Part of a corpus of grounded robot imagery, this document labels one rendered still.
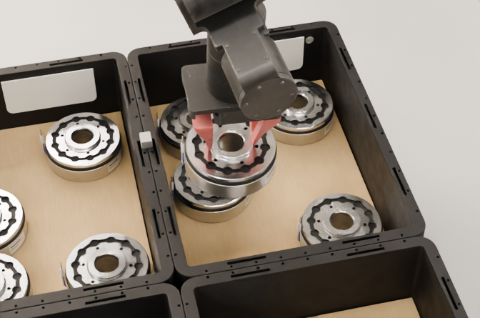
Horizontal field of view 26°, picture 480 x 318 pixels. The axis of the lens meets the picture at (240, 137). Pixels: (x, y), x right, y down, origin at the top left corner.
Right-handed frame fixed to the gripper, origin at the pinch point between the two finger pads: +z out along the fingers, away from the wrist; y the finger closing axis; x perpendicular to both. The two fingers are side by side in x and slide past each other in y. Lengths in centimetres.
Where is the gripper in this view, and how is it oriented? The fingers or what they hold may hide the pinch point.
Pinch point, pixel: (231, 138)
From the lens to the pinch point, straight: 115.6
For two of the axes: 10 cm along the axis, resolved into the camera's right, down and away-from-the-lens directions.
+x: -1.8, -7.7, 6.2
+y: 9.8, -1.2, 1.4
